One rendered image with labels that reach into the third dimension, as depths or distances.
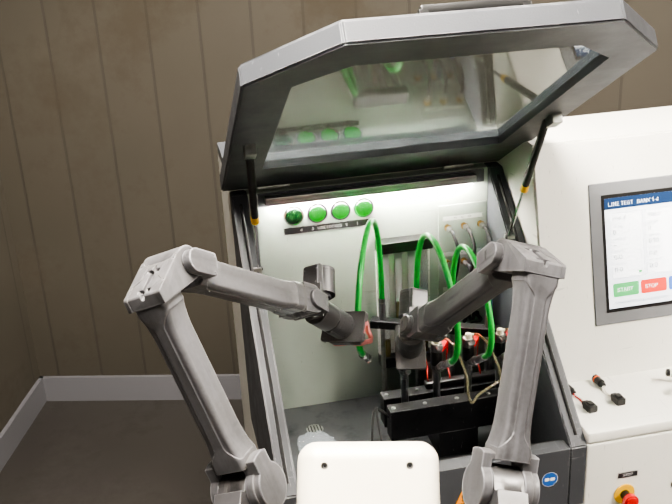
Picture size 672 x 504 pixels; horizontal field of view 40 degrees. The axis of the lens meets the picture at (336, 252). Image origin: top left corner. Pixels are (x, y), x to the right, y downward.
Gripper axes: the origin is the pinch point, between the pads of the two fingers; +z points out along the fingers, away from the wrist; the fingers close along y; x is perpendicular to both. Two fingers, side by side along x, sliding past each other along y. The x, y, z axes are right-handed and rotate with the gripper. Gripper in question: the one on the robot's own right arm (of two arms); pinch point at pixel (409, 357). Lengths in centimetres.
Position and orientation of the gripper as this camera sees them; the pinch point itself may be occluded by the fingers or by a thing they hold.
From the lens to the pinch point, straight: 216.9
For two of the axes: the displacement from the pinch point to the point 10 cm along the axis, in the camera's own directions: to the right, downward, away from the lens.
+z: 0.6, 3.8, 9.2
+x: -10.0, 0.3, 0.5
